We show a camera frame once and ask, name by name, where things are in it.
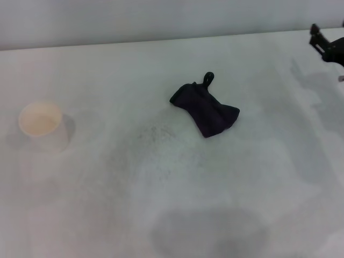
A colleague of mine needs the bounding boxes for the white paper cup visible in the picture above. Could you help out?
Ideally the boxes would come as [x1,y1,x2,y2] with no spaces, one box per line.
[18,101,71,154]

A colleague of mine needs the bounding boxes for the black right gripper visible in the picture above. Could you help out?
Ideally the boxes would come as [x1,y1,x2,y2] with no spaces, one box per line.
[308,23,344,66]

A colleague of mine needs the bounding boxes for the dark purple rag with loop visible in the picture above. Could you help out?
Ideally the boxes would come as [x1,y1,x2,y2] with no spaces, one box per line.
[169,71,241,139]

